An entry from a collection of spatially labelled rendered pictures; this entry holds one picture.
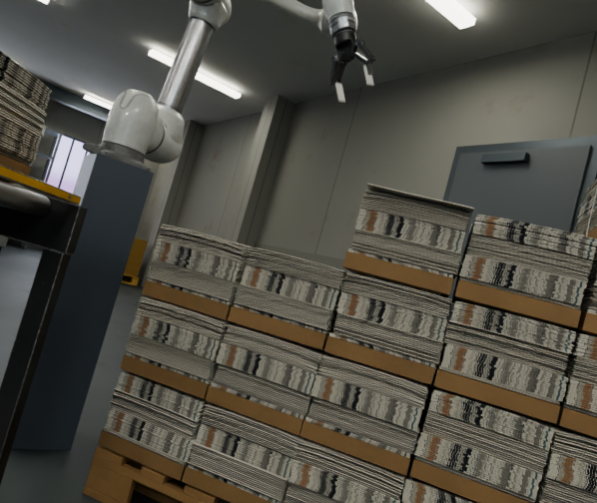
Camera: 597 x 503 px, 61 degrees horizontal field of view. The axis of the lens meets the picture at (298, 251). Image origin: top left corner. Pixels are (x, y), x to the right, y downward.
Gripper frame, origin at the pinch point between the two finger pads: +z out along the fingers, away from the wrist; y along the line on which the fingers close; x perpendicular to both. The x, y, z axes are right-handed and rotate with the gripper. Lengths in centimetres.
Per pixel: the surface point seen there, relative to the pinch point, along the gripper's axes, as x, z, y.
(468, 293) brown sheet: -19, 73, 39
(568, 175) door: 216, 21, -17
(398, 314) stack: -29, 75, 23
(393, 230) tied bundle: -26, 53, 24
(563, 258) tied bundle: -5, 68, 57
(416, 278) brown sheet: -26, 67, 28
